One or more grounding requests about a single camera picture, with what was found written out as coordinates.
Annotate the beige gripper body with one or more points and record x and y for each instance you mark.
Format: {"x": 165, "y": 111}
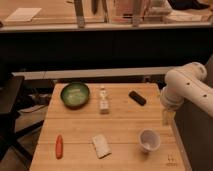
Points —
{"x": 167, "y": 116}

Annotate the white sponge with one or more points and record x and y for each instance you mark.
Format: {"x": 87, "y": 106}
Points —
{"x": 101, "y": 146}

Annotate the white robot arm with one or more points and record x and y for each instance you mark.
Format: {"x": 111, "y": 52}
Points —
{"x": 186, "y": 82}

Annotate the white paper cup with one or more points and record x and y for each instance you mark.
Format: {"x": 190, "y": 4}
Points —
{"x": 149, "y": 141}

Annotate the black remote block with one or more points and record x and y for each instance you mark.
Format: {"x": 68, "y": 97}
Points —
{"x": 136, "y": 97}

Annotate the small white bottle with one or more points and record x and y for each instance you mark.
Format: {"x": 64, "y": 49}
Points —
{"x": 104, "y": 104}

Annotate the green bowl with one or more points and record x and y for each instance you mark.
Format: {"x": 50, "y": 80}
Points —
{"x": 75, "y": 94}

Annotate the orange carrot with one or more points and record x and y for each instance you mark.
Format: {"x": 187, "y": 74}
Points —
{"x": 59, "y": 147}

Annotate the black chair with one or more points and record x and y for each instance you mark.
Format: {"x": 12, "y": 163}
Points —
{"x": 9, "y": 94}

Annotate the white paper sheet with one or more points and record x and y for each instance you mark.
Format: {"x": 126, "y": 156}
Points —
{"x": 22, "y": 14}

